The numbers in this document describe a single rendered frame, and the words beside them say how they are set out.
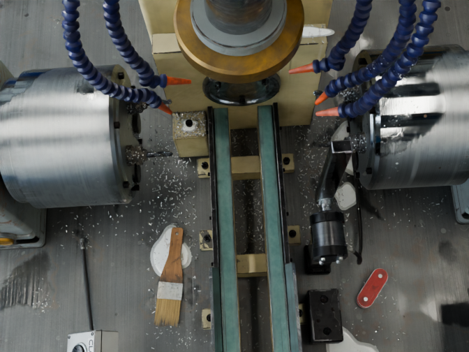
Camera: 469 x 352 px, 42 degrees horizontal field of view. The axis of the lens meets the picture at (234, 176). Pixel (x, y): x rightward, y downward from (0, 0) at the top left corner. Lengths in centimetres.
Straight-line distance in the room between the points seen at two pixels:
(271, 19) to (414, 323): 72
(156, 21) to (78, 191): 36
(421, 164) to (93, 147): 53
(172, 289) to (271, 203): 27
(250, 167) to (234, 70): 49
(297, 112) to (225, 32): 51
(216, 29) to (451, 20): 84
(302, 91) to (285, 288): 38
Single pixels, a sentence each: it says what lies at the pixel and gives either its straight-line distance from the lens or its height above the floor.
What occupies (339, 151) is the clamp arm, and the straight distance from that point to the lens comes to 87.
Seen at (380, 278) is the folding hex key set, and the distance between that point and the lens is 128.
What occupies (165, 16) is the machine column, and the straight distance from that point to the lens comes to 119.
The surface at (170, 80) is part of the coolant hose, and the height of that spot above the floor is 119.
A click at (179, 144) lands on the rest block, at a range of 128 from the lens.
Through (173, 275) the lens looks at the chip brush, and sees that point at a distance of 128.
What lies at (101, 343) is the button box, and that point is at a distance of 101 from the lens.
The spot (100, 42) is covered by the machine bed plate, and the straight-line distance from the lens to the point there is 151.
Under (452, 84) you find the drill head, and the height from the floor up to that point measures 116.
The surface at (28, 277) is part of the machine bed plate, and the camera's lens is 136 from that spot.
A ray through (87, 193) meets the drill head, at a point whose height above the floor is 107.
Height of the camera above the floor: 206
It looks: 71 degrees down
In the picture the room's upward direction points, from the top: 6 degrees counter-clockwise
